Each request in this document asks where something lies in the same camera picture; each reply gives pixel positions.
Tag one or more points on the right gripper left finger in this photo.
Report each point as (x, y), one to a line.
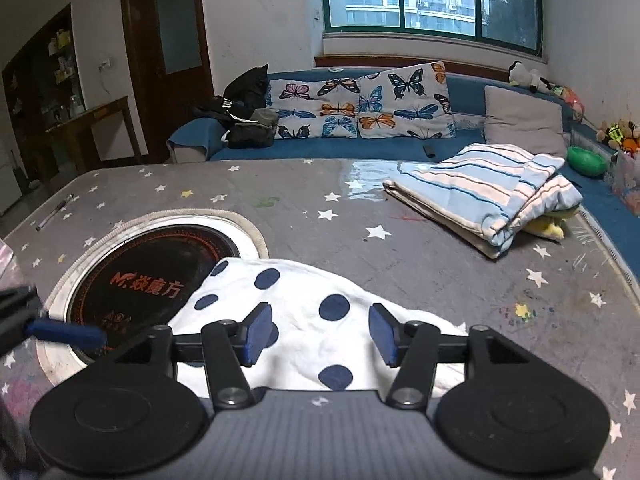
(227, 347)

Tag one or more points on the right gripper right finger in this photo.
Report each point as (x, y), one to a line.
(412, 349)

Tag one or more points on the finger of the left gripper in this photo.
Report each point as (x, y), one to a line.
(81, 336)

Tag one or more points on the white navy polka-dot garment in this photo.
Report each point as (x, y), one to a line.
(320, 338)

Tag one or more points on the round induction cooktop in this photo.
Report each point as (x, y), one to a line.
(141, 274)

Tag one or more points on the pen on table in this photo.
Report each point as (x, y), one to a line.
(58, 208)

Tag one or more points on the folded striped blanket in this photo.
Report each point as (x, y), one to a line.
(487, 193)

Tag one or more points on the yellow cloth under blanket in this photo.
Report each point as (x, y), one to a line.
(550, 226)

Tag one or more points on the black remote control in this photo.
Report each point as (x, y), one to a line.
(428, 151)

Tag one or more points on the dark wooden side table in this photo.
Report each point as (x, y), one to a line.
(77, 135)

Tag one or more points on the black bag pile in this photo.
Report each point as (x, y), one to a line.
(242, 111)

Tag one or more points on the large butterfly pillow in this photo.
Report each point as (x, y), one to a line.
(407, 102)

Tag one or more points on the beige cushion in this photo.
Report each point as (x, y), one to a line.
(533, 124)

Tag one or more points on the green round toy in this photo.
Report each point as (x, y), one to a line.
(586, 163)

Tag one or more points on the dark display cabinet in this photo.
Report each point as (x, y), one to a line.
(41, 83)

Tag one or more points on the blue sofa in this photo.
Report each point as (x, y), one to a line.
(201, 139)

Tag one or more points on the small butterfly pillow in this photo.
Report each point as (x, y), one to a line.
(315, 109)

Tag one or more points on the clear plastic storage box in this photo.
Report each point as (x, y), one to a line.
(626, 181)

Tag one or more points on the white black plush toy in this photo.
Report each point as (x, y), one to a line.
(531, 80)

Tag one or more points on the pink plush toy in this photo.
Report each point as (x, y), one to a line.
(570, 97)

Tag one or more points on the orange yellow plush toys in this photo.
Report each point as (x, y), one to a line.
(620, 136)

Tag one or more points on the dark wooden door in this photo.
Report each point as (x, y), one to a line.
(168, 64)

